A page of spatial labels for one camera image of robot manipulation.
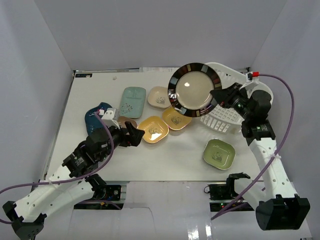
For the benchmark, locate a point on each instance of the cream square panda dish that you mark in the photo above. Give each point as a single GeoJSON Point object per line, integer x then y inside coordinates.
{"type": "Point", "coordinates": [158, 97]}

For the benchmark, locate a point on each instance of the black label sticker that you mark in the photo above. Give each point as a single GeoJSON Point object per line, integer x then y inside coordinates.
{"type": "Point", "coordinates": [83, 75]}

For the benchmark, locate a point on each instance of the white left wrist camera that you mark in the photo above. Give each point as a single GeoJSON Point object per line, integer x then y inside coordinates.
{"type": "Point", "coordinates": [110, 117]}

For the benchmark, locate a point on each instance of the teal rectangular divided plate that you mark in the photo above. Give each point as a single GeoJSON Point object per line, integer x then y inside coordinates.
{"type": "Point", "coordinates": [132, 102]}

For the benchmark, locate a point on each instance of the yellow square dish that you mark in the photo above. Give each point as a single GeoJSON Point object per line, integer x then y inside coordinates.
{"type": "Point", "coordinates": [174, 119]}
{"type": "Point", "coordinates": [155, 129]}

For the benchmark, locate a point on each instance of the round black striped plate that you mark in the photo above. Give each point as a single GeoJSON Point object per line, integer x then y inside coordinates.
{"type": "Point", "coordinates": [189, 89]}

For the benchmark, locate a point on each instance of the yellow square dish right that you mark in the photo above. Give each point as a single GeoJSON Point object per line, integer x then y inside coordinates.
{"type": "Point", "coordinates": [174, 119]}

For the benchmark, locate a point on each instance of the yellow square dish left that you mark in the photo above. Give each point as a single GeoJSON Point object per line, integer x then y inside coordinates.
{"type": "Point", "coordinates": [155, 129]}

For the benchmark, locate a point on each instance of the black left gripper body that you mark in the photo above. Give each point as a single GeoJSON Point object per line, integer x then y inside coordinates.
{"type": "Point", "coordinates": [127, 137]}

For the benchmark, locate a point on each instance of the brown square panda dish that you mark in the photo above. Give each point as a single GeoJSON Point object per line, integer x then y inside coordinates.
{"type": "Point", "coordinates": [121, 122]}

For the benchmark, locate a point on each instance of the papers at table back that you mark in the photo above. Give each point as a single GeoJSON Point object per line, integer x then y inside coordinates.
{"type": "Point", "coordinates": [158, 69]}

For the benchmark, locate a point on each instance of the green square panda dish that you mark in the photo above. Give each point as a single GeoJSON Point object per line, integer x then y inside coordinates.
{"type": "Point", "coordinates": [219, 154]}

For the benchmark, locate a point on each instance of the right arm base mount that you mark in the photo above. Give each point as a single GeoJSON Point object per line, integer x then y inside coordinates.
{"type": "Point", "coordinates": [222, 193]}

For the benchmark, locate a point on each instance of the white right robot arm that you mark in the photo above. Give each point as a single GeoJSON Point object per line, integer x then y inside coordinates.
{"type": "Point", "coordinates": [271, 195]}

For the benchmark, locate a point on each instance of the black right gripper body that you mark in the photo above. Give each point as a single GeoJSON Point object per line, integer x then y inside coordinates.
{"type": "Point", "coordinates": [237, 101]}

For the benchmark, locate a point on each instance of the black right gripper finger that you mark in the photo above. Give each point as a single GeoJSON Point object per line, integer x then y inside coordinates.
{"type": "Point", "coordinates": [218, 96]}
{"type": "Point", "coordinates": [239, 88]}

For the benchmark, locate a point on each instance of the white plastic dish bin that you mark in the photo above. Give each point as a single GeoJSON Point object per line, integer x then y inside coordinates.
{"type": "Point", "coordinates": [227, 120]}

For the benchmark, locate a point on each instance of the dark blue leaf plate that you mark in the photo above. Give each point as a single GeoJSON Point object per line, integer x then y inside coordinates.
{"type": "Point", "coordinates": [91, 122]}

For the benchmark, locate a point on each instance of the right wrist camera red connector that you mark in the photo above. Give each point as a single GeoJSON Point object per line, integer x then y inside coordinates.
{"type": "Point", "coordinates": [252, 75]}

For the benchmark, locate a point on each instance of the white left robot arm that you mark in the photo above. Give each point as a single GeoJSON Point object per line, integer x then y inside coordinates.
{"type": "Point", "coordinates": [74, 181]}

